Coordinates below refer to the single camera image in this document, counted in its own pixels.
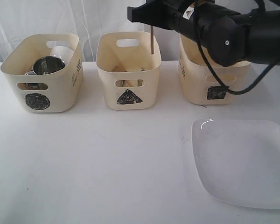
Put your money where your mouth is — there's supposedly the white square plate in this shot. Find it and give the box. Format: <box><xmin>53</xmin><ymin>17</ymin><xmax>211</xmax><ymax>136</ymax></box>
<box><xmin>191</xmin><ymin>119</ymin><xmax>280</xmax><ymax>209</ymax></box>

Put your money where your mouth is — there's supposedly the white curtain backdrop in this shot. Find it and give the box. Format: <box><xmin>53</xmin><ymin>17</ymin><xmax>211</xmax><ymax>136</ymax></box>
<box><xmin>0</xmin><ymin>0</ymin><xmax>280</xmax><ymax>63</ymax></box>

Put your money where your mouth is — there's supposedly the cream bin with triangle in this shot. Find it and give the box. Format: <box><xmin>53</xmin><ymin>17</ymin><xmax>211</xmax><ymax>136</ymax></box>
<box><xmin>96</xmin><ymin>31</ymin><xmax>161</xmax><ymax>110</ymax></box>

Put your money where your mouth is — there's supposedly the wooden chopstick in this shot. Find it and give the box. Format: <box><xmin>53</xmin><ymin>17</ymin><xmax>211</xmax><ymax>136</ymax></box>
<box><xmin>112</xmin><ymin>66</ymin><xmax>145</xmax><ymax>87</ymax></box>
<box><xmin>150</xmin><ymin>26</ymin><xmax>154</xmax><ymax>55</ymax></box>

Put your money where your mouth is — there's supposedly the black camera cable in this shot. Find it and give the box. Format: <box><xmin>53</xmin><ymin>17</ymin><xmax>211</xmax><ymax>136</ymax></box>
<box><xmin>189</xmin><ymin>0</ymin><xmax>280</xmax><ymax>95</ymax></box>

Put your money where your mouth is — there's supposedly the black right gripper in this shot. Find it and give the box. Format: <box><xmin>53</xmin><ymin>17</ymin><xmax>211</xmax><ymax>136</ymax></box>
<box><xmin>127</xmin><ymin>0</ymin><xmax>250</xmax><ymax>67</ymax></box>

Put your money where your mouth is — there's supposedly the stainless steel bowl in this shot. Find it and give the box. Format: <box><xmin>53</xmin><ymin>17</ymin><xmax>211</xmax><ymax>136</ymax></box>
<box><xmin>17</xmin><ymin>83</ymin><xmax>48</xmax><ymax>90</ymax></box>

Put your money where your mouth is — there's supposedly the steel mug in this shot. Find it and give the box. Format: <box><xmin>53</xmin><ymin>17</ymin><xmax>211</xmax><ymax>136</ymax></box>
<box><xmin>25</xmin><ymin>56</ymin><xmax>66</xmax><ymax>75</ymax></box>

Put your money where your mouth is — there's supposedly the cream bin with square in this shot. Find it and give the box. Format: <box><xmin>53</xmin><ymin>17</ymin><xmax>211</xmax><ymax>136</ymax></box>
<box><xmin>179</xmin><ymin>35</ymin><xmax>251</xmax><ymax>105</ymax></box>

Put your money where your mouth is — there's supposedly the white round bowl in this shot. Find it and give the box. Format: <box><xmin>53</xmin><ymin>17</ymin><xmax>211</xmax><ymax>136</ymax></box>
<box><xmin>50</xmin><ymin>46</ymin><xmax>74</xmax><ymax>65</ymax></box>

